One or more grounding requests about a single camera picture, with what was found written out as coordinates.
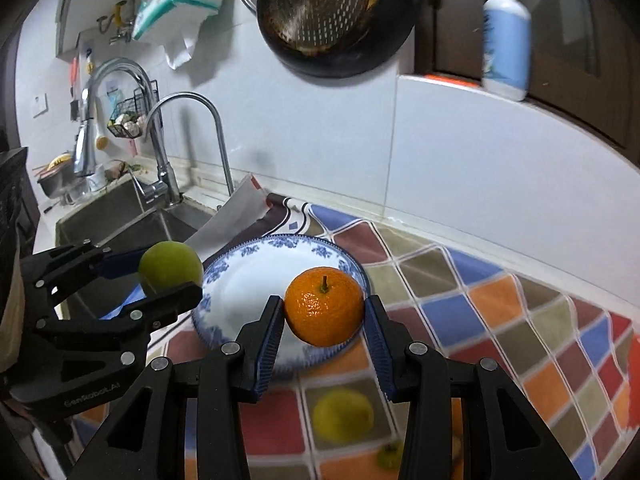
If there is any large green apple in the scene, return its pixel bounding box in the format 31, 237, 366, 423
138, 240, 204, 297

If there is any small green citrus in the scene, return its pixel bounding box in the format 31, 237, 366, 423
376, 440, 404, 471

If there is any yellow-green apple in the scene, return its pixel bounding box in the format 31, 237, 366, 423
311, 388, 375, 445

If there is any orange with stem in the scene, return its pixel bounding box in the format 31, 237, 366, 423
284, 266, 364, 348

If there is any chrome kitchen faucet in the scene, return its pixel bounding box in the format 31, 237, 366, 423
134, 91, 235, 206

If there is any blue white oval plate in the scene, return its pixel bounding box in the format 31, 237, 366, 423
191, 234, 371, 350

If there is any steel sink basin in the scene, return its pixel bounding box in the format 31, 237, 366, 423
55, 180, 214, 318

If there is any colourful checkered tablecloth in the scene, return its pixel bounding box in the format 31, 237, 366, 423
74, 192, 640, 480

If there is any white paper sheet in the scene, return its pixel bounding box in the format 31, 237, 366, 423
186, 174, 269, 263

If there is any tissue paper pack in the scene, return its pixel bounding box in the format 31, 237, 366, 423
132, 0, 224, 70

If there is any black hanging pan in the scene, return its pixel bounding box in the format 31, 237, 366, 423
256, 0, 420, 79

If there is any white blue soap bottle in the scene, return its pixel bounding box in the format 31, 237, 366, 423
482, 0, 532, 102

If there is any wire sink basket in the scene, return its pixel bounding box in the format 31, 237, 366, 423
106, 87, 151, 140

